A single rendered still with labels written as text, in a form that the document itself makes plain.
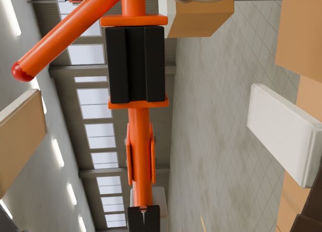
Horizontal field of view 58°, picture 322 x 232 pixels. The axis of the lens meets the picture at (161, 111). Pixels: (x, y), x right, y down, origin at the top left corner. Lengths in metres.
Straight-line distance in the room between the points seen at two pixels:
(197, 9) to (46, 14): 7.50
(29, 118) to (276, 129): 0.13
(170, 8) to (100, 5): 1.50
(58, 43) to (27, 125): 0.15
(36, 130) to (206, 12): 1.68
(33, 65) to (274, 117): 0.23
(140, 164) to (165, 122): 10.89
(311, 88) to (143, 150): 1.01
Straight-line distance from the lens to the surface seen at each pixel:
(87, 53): 9.38
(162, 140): 11.90
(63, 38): 0.30
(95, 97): 10.33
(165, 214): 0.36
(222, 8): 1.84
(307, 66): 0.49
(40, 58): 0.31
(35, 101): 0.18
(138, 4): 0.27
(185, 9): 1.79
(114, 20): 0.26
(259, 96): 0.18
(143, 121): 0.30
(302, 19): 0.51
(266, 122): 0.17
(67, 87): 10.25
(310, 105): 1.26
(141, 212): 0.31
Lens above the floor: 1.20
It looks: 4 degrees down
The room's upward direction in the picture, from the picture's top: 92 degrees counter-clockwise
